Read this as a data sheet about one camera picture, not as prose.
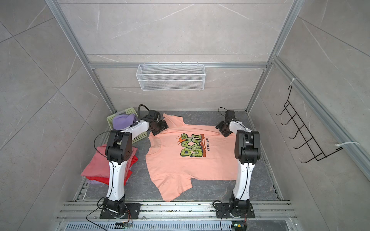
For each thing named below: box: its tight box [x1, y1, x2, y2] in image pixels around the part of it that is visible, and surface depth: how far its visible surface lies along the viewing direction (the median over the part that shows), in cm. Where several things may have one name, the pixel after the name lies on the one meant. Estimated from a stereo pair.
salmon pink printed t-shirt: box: [145, 113, 238, 202], surface depth 95 cm
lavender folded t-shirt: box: [87, 179, 105, 185], surface depth 84 cm
